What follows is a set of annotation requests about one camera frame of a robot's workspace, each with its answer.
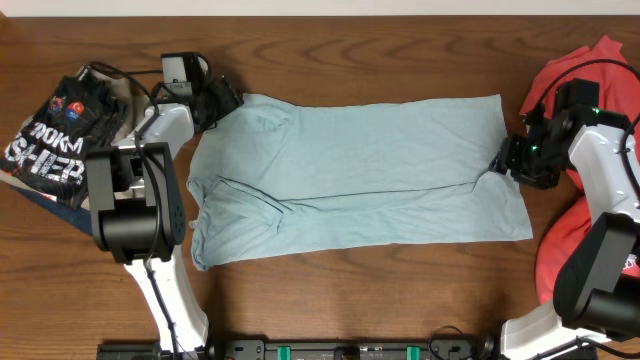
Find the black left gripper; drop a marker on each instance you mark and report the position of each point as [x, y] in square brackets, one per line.
[233, 97]

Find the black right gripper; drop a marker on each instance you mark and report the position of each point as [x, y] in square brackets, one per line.
[509, 158]

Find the light blue t-shirt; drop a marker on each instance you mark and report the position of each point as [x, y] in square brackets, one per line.
[274, 179]

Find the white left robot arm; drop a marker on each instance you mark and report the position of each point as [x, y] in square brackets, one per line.
[137, 213]

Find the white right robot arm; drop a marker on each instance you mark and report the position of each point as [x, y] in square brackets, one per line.
[593, 301]

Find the beige folded garment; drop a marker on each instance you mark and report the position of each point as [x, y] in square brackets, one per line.
[120, 95]

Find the red printed t-shirt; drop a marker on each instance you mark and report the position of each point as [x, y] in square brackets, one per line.
[619, 92]

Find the black printed folded shirt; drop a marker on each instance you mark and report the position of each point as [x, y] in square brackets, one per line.
[60, 140]

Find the navy folded garment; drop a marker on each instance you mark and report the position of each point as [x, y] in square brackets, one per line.
[80, 219]

